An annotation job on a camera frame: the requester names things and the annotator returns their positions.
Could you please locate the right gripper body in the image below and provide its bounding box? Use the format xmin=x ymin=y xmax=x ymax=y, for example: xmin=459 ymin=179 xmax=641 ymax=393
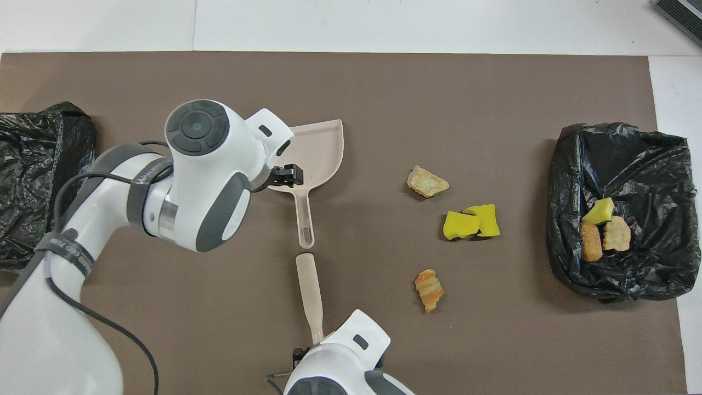
xmin=324 ymin=309 xmax=391 ymax=369

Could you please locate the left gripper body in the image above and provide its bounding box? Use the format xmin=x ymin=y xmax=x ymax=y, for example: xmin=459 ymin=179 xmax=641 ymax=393
xmin=245 ymin=108 xmax=295 ymax=168

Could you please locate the beige plastic dustpan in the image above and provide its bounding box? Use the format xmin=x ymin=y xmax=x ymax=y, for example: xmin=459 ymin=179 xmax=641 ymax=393
xmin=267 ymin=119 xmax=345 ymax=249

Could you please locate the brown oval bread roll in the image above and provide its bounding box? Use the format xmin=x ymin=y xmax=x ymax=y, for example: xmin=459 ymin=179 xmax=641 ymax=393
xmin=580 ymin=222 xmax=603 ymax=263

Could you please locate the yellow green-backed sponge wedge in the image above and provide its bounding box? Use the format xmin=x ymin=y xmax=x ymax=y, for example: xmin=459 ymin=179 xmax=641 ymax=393
xmin=582 ymin=197 xmax=616 ymax=225

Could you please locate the black bag-lined trash bin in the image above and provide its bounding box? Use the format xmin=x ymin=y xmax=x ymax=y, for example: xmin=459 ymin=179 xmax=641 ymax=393
xmin=546 ymin=122 xmax=701 ymax=301
xmin=0 ymin=101 xmax=98 ymax=269

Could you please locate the orange striped croissant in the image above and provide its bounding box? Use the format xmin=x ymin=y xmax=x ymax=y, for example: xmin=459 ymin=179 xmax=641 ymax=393
xmin=415 ymin=268 xmax=446 ymax=313

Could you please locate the brown table mat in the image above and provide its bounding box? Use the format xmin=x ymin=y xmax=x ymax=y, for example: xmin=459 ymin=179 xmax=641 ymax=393
xmin=0 ymin=52 xmax=687 ymax=395

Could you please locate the yellow sponge piece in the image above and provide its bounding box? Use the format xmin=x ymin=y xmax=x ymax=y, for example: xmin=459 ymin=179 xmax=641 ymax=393
xmin=443 ymin=211 xmax=481 ymax=241
xmin=462 ymin=204 xmax=501 ymax=238

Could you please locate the dark ribbed device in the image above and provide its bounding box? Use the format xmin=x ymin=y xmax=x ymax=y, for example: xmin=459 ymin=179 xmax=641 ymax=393
xmin=652 ymin=0 xmax=702 ymax=47

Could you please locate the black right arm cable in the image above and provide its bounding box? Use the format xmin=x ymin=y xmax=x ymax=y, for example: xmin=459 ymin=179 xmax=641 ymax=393
xmin=266 ymin=370 xmax=297 ymax=395

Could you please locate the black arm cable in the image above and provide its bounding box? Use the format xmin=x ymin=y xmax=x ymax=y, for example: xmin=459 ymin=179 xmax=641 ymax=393
xmin=266 ymin=370 xmax=297 ymax=395
xmin=0 ymin=140 xmax=176 ymax=395

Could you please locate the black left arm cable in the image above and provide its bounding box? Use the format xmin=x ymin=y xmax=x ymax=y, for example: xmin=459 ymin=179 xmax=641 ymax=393
xmin=0 ymin=140 xmax=176 ymax=395

